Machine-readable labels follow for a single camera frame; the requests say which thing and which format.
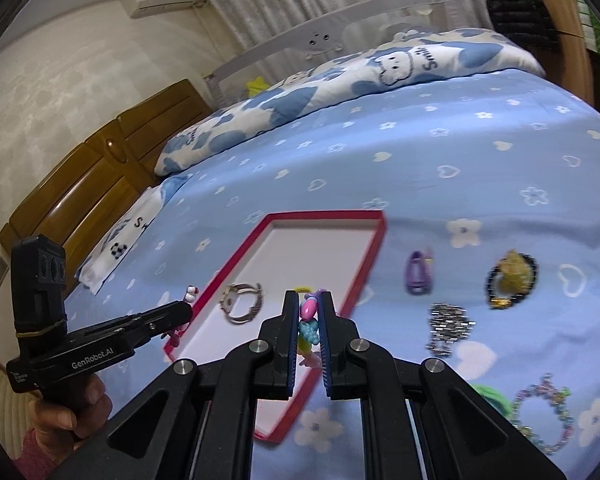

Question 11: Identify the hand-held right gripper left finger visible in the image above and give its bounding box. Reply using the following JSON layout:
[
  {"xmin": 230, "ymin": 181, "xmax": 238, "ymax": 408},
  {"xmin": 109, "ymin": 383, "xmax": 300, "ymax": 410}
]
[{"xmin": 55, "ymin": 291, "xmax": 301, "ymax": 480}]

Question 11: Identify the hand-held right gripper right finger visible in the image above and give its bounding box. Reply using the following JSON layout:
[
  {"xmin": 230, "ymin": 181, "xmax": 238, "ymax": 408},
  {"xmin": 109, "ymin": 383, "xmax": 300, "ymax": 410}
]
[{"xmin": 318, "ymin": 291, "xmax": 567, "ymax": 480}]

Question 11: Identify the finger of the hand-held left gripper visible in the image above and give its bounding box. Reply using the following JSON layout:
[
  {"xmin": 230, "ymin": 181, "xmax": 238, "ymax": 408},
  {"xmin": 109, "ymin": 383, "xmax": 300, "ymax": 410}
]
[
  {"xmin": 125, "ymin": 301, "xmax": 194, "ymax": 334},
  {"xmin": 133, "ymin": 328, "xmax": 169, "ymax": 352}
]

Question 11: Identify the pink hair clip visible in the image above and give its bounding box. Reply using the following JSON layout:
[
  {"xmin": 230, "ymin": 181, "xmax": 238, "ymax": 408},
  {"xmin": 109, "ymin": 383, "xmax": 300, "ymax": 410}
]
[{"xmin": 163, "ymin": 285, "xmax": 200, "ymax": 350}]

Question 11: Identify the colourful plastic bead bracelet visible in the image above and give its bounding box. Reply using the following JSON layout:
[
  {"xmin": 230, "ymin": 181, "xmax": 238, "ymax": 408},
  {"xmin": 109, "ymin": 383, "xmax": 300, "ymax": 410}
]
[{"xmin": 297, "ymin": 287, "xmax": 327, "ymax": 368}]

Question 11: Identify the rose gold wristwatch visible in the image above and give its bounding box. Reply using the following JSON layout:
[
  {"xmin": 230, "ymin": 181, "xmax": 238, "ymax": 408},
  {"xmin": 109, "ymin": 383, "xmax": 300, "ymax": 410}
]
[{"xmin": 219, "ymin": 282, "xmax": 264, "ymax": 325}]

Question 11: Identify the red-rimmed white tray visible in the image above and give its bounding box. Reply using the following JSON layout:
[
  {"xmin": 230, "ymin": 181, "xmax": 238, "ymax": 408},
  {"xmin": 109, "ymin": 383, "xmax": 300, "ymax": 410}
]
[{"xmin": 162, "ymin": 210, "xmax": 387, "ymax": 443}]

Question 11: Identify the purple bow hair clip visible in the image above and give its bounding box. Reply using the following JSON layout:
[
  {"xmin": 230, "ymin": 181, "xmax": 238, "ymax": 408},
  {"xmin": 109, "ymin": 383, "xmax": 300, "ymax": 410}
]
[{"xmin": 405, "ymin": 249, "xmax": 436, "ymax": 295}]

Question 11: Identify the green hair tie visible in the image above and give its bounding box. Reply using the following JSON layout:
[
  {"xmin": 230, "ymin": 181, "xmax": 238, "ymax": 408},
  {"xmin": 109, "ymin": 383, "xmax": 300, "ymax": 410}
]
[{"xmin": 467, "ymin": 384, "xmax": 511, "ymax": 413}]

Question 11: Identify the black bead bracelet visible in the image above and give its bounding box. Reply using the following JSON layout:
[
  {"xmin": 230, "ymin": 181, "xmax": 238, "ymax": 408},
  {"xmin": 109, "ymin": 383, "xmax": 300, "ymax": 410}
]
[{"xmin": 484, "ymin": 253, "xmax": 539, "ymax": 310}]

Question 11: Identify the yellow claw hair clip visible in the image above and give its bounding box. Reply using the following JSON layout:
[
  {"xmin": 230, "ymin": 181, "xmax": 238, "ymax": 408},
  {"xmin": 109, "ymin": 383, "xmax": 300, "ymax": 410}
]
[{"xmin": 495, "ymin": 251, "xmax": 532, "ymax": 293}]

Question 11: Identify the pastel crystal bead bracelet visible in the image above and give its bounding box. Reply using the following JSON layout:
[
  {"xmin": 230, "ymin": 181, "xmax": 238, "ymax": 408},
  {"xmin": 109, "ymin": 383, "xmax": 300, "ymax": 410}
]
[{"xmin": 510, "ymin": 374, "xmax": 574, "ymax": 454}]

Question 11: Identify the person's left forearm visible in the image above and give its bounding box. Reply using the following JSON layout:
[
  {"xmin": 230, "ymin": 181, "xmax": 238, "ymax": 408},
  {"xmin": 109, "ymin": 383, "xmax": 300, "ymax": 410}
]
[{"xmin": 16, "ymin": 430, "xmax": 78, "ymax": 480}]

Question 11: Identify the person's left hand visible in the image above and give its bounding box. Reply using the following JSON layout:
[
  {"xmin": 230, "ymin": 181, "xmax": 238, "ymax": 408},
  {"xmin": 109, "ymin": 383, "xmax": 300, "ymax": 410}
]
[{"xmin": 32, "ymin": 374, "xmax": 113, "ymax": 445}]

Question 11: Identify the white printed pillow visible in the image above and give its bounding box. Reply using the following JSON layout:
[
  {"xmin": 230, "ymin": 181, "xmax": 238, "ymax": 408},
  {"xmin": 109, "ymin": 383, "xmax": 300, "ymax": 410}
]
[{"xmin": 77, "ymin": 175, "xmax": 191, "ymax": 295}]

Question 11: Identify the wooden headboard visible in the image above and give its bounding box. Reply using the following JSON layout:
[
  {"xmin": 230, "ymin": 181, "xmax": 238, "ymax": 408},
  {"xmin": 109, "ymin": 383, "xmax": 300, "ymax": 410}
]
[{"xmin": 0, "ymin": 78, "xmax": 215, "ymax": 266}]

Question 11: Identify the blue flower printed bed sheet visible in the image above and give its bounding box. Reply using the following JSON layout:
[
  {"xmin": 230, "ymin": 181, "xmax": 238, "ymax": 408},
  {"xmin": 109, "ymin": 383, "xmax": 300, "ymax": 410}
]
[{"xmin": 77, "ymin": 67, "xmax": 600, "ymax": 480}]

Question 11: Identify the blue white cartoon pillow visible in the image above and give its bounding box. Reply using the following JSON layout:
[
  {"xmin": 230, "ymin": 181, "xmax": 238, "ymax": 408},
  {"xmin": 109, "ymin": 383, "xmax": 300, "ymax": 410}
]
[{"xmin": 154, "ymin": 26, "xmax": 546, "ymax": 177}]

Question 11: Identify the grey patterned curtain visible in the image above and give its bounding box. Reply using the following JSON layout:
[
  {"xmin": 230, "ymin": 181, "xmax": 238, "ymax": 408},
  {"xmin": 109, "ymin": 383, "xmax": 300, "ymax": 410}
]
[{"xmin": 195, "ymin": 0, "xmax": 491, "ymax": 111}]

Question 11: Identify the wooden wardrobe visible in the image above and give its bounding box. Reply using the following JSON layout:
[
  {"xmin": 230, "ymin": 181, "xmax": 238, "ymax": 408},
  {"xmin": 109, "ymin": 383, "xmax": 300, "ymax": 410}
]
[{"xmin": 510, "ymin": 0, "xmax": 596, "ymax": 106}]

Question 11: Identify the black puffer jacket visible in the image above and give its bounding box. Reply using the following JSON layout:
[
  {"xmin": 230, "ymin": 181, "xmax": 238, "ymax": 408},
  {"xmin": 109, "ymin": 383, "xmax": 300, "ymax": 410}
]
[{"xmin": 485, "ymin": 0, "xmax": 556, "ymax": 46}]

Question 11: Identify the grey bed guard rail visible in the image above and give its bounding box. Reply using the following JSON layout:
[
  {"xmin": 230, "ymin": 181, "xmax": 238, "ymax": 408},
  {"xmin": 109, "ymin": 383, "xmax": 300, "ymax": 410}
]
[{"xmin": 202, "ymin": 0, "xmax": 453, "ymax": 111}]

